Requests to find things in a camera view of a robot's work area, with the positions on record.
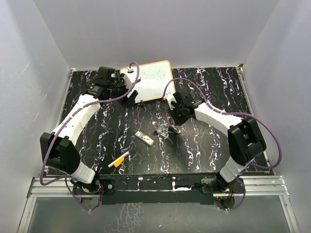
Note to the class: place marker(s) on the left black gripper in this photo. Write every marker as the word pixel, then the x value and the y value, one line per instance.
pixel 127 101

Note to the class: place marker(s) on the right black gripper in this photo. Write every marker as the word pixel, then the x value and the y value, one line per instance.
pixel 178 122

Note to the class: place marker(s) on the white staple box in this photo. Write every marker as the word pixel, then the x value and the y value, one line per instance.
pixel 146 139

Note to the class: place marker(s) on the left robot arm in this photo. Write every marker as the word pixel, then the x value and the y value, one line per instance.
pixel 58 147

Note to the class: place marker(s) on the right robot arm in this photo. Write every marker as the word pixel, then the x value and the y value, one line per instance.
pixel 245 140

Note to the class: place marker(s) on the orange framed whiteboard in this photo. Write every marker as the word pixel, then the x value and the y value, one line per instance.
pixel 155 78

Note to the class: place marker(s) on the orange marker cap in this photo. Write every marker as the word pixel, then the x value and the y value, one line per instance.
pixel 119 162

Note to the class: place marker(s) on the white marker pen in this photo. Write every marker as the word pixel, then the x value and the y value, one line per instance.
pixel 124 155

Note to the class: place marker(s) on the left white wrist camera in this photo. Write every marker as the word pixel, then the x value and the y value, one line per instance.
pixel 130 75

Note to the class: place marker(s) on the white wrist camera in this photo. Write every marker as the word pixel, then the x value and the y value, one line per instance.
pixel 130 75
pixel 171 100

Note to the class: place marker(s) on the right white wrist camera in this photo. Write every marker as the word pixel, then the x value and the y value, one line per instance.
pixel 171 100

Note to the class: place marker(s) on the black front mounting rail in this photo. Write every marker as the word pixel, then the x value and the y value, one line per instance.
pixel 160 188

